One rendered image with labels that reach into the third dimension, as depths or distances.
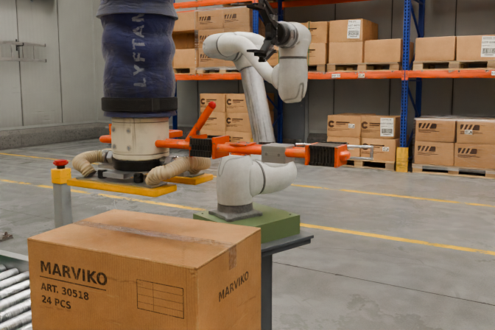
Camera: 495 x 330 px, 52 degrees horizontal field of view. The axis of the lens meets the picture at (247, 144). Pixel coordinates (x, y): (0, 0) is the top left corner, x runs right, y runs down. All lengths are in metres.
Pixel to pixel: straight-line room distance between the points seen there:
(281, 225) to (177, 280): 0.91
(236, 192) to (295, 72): 0.61
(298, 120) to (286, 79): 8.64
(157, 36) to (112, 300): 0.75
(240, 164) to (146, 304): 0.90
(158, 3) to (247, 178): 0.95
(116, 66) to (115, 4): 0.17
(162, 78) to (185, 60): 8.88
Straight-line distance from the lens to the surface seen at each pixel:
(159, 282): 1.41
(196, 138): 1.41
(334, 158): 1.25
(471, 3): 9.75
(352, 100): 10.12
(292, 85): 1.86
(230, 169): 2.16
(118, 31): 1.51
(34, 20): 12.99
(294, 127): 10.55
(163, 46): 1.51
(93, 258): 1.53
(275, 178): 2.26
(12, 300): 2.35
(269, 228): 2.15
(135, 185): 1.46
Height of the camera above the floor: 1.40
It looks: 7 degrees down
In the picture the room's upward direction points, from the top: straight up
